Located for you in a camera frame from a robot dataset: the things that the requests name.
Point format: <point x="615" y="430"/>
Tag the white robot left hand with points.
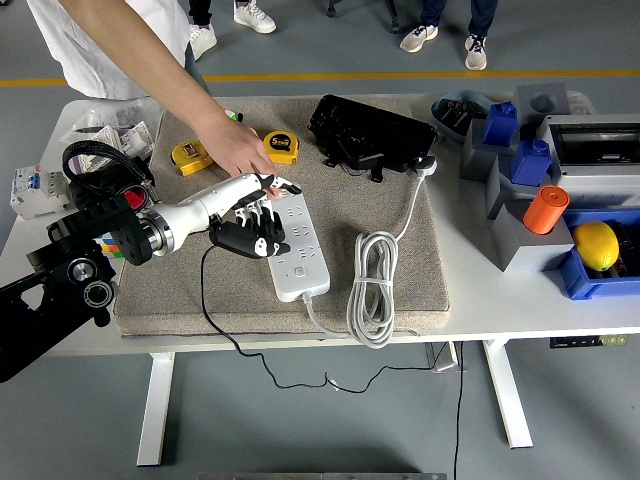
<point x="210" y="205"/>

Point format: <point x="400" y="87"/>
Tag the person's right hand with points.
<point x="240" y="150"/>

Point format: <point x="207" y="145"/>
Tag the white power strip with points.
<point x="310" y="285"/>

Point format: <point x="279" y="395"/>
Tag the person's right forearm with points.
<point x="150" y="70"/>

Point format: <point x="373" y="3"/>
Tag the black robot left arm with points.
<point x="60" y="320"/>

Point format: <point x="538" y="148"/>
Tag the yellow tape measure black face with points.
<point x="285" y="145"/>

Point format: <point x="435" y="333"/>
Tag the yellow tape measure silver label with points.
<point x="187" y="160"/>

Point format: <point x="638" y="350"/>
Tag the small red part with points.
<point x="134" y="197"/>

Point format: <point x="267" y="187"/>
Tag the black cloth bag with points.
<point x="100" y="187"/>

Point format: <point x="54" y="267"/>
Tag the black power adapter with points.
<point x="362" y="161"/>

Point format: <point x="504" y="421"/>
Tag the grey-brown mat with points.
<point x="350" y="210"/>

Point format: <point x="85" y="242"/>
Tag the person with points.
<point x="475" y="52"/>
<point x="160" y="30"/>
<point x="255" y="20"/>

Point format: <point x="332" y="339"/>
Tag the large black power strip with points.
<point x="370" y="120"/>

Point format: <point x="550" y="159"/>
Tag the clear plastic parts bag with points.
<point x="95" y="117"/>

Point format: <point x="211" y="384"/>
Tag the white circuit breaker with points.
<point x="35" y="192"/>

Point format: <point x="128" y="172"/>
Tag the black chair base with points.
<point x="394" y="22"/>

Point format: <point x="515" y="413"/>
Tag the blue-grey bowl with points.
<point x="445" y="125"/>

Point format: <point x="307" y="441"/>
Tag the white table leg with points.
<point x="505" y="395"/>
<point x="155" y="410"/>

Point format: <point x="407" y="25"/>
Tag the black binder clips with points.
<point x="457" y="117"/>

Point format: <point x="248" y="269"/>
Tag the grey peg holder block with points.
<point x="477" y="160"/>
<point x="522" y="112"/>
<point x="500" y="195"/>
<point x="525" y="252"/>

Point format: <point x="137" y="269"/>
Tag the blue peg block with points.
<point x="500" y="127"/>
<point x="530" y="165"/>

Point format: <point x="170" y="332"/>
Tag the silver box under table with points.
<point x="445" y="357"/>

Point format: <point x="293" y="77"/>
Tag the grey round peg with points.
<point x="543" y="102"/>

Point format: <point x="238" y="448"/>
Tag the orange cylinder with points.
<point x="545" y="210"/>

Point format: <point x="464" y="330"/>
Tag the beige fabric bundle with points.
<point x="580" y="105"/>

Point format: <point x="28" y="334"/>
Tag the grey electrical distribution box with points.
<point x="590" y="175"/>

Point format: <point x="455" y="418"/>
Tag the blue plastic bin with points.
<point x="580" y="285"/>

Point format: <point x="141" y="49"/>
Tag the yellow lemon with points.
<point x="595" y="245"/>

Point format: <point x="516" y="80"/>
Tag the black table control panel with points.
<point x="575" y="342"/>

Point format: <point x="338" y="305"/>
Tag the black part in bin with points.
<point x="631" y="250"/>

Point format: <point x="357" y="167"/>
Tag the white switch module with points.
<point x="135" y="137"/>

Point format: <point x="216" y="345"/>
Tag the white wall socket panel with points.
<point x="102" y="134"/>

